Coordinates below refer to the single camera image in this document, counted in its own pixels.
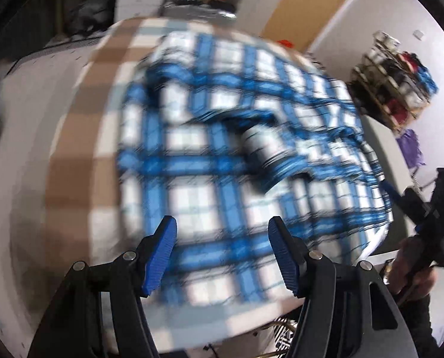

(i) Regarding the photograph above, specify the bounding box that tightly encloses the white carton box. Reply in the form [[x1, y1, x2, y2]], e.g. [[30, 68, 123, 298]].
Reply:
[[222, 0, 292, 36]]

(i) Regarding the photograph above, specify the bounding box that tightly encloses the purple cloth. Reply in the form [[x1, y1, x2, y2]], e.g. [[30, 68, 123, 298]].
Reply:
[[396, 129, 426, 169]]

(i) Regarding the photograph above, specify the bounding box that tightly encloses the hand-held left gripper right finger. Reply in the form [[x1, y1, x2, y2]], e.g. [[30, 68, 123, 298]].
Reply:
[[268, 216, 420, 358]]

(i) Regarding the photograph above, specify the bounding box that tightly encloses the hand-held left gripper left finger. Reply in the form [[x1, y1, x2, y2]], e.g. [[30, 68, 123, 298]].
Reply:
[[28, 215, 178, 358]]

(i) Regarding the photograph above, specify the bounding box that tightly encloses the brown checkered blanket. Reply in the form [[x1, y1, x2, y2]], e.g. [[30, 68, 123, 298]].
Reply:
[[45, 17, 391, 355]]

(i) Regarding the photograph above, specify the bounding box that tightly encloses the black bag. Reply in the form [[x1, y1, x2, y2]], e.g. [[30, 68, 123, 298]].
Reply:
[[63, 0, 119, 40]]

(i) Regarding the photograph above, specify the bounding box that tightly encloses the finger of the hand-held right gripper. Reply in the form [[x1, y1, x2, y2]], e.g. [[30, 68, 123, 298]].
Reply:
[[380, 180, 432, 232]]

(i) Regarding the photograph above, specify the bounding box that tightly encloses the person's right hand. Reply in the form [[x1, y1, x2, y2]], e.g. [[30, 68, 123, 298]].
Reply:
[[388, 236, 441, 303]]

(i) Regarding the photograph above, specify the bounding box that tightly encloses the white dotted bedsheet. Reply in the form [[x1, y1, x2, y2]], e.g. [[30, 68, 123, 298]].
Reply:
[[0, 37, 111, 358]]

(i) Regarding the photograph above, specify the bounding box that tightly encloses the cluttered storage shelf rack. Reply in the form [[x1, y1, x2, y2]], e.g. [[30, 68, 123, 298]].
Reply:
[[350, 32, 439, 132]]

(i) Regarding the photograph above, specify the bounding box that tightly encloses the blue plaid shirt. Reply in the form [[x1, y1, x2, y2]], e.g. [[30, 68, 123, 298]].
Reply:
[[115, 32, 395, 305]]

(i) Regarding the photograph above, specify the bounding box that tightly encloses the wooden door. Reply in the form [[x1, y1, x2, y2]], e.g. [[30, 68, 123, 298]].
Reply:
[[261, 0, 376, 51]]

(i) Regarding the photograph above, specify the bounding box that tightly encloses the person's right forearm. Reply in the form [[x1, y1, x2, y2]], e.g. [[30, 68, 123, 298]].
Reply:
[[396, 294, 444, 358]]

